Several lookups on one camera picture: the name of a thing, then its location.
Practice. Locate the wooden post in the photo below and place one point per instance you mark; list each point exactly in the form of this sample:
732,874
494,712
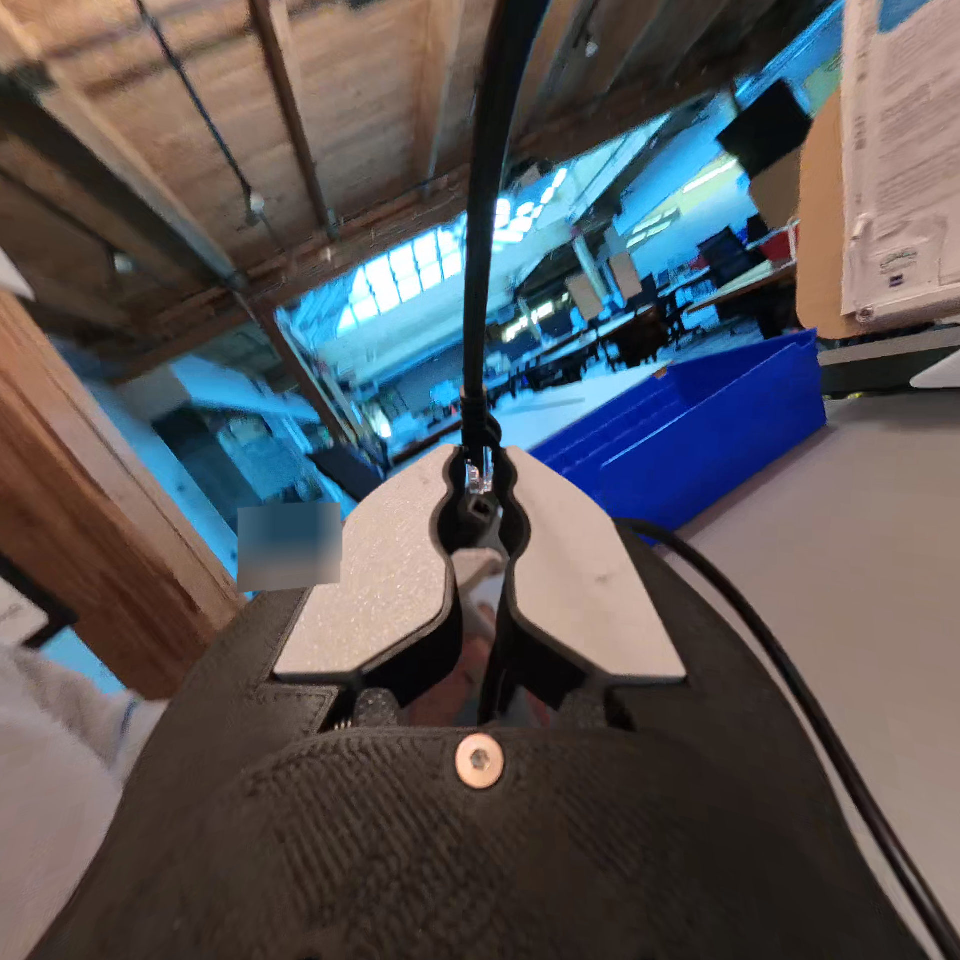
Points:
90,525

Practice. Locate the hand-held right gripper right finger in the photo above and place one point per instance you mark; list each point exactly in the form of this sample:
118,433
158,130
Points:
592,585

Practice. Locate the grey desk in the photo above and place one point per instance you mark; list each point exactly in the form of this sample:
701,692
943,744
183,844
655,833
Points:
862,525

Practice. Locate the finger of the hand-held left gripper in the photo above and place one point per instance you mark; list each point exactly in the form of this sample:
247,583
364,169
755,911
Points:
472,562

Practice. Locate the black ethernet splitter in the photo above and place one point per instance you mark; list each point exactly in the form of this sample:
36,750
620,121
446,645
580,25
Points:
472,521

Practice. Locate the ceiling spotlight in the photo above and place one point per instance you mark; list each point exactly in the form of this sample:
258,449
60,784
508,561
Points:
257,202
124,262

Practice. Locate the board stand base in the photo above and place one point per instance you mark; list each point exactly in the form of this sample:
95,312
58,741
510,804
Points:
937,379

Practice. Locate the person's left hand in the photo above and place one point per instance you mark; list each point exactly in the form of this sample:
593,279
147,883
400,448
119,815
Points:
457,675

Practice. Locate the black panel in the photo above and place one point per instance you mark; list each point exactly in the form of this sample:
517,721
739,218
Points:
765,124

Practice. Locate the blue plastic bin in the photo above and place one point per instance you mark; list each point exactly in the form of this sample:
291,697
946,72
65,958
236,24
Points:
712,435

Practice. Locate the red plastic bin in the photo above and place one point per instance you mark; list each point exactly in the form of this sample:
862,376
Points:
780,244

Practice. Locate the laminated instruction sheet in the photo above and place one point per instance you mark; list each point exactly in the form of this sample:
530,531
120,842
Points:
900,150

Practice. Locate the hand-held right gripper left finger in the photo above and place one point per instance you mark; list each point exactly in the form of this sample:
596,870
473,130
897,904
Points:
375,592

